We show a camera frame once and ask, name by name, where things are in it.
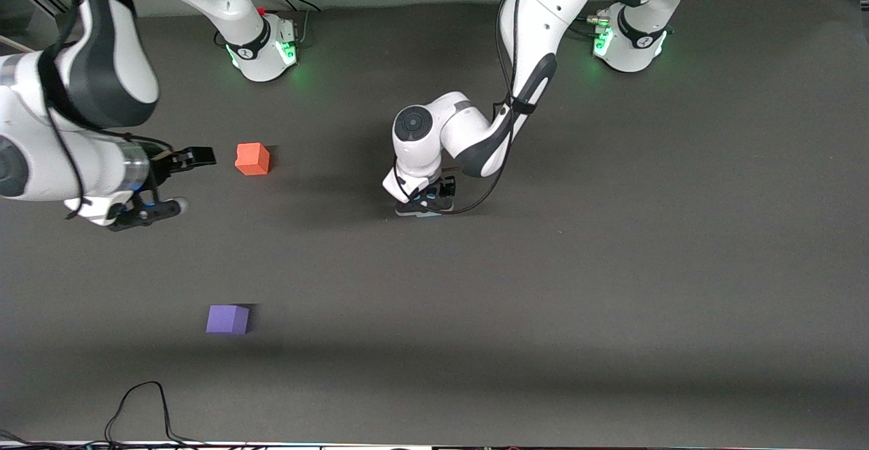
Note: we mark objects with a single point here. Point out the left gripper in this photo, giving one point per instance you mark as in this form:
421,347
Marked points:
445,188

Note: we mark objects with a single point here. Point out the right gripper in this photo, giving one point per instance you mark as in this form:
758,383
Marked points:
163,163

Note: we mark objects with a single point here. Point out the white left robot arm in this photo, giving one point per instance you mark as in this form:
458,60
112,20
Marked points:
536,29

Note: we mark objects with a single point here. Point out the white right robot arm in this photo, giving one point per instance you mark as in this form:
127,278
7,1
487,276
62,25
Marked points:
102,63

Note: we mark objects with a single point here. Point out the orange block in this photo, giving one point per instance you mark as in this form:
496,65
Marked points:
252,159

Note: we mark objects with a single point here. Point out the purple block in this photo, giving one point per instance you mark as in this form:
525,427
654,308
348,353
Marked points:
227,320

